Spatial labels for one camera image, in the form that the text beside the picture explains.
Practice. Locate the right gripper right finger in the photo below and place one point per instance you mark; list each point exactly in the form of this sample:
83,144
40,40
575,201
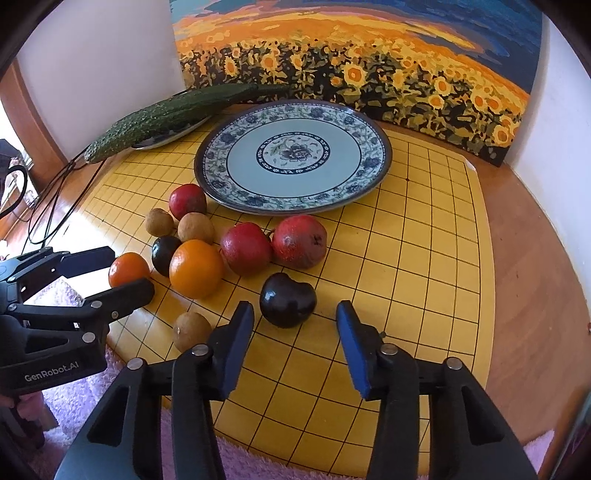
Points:
470,439

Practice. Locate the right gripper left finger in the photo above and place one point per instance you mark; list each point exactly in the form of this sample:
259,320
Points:
121,439

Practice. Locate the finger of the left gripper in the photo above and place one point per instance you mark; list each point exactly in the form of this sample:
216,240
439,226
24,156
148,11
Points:
102,308
24,276

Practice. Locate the small orange tangerine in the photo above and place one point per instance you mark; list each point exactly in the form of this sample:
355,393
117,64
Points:
127,268

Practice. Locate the dark plum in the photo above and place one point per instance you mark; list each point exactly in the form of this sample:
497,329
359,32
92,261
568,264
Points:
286,303
162,251

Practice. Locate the brown longan front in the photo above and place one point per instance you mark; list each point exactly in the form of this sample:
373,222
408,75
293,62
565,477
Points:
190,329

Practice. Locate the brown longan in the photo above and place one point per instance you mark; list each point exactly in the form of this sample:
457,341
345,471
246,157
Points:
158,223
190,329
196,226

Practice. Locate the large orange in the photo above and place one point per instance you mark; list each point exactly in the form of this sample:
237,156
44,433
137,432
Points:
195,269

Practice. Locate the small red fruit back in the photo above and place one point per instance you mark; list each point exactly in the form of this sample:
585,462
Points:
187,198

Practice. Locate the person left hand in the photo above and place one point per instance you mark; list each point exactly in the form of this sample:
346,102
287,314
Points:
29,407

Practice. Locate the small plate under gourd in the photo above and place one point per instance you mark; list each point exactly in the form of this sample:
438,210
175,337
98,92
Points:
164,138

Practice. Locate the yellow go board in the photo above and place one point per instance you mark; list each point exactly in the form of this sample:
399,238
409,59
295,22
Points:
414,256

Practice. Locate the green bitter gourd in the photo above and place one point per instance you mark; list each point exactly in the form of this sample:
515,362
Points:
176,111

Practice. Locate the blue floral porcelain plate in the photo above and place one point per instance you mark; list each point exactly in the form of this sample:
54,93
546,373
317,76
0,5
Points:
292,157

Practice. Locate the sunflower field painting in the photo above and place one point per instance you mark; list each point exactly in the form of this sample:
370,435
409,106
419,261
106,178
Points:
459,71

